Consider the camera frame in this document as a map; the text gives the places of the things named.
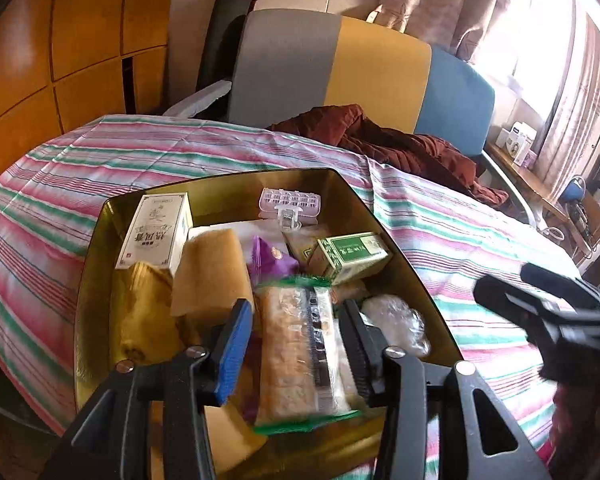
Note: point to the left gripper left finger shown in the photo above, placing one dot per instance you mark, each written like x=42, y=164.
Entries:
x=230, y=349

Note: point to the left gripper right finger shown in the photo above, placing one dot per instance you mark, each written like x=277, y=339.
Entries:
x=375, y=366

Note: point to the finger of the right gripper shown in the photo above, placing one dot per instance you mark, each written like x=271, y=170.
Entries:
x=529, y=312
x=562, y=282

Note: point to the yellow sponge wedge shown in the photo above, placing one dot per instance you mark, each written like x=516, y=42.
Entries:
x=211, y=276

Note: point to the purple snack packet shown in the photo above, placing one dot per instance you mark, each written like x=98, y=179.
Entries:
x=268, y=263

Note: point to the yellow knitted sock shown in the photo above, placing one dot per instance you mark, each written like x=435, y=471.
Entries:
x=148, y=333

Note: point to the green small box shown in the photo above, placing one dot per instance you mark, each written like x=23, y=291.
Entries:
x=345, y=258

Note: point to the yellow sponge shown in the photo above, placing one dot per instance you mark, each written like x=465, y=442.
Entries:
x=232, y=441

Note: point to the white medicine box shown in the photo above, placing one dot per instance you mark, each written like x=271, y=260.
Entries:
x=157, y=233

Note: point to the green cracker packet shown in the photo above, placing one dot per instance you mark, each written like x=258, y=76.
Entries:
x=301, y=243

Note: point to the wooden side table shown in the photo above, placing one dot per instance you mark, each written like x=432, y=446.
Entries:
x=538, y=198

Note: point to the gold metal tin box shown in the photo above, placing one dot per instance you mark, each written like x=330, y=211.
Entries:
x=325, y=452

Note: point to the dark red jacket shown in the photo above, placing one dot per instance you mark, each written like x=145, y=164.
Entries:
x=425, y=156

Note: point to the white boxes on table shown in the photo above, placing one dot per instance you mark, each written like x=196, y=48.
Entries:
x=516, y=141

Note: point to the striped bed sheet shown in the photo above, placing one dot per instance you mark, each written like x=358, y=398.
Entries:
x=50, y=200

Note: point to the tricolour armchair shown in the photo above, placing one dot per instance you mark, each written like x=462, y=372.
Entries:
x=289, y=61

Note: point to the black rolled mat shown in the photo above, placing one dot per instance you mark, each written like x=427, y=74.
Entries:
x=222, y=40

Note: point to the wooden wardrobe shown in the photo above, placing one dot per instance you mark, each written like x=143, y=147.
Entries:
x=64, y=63

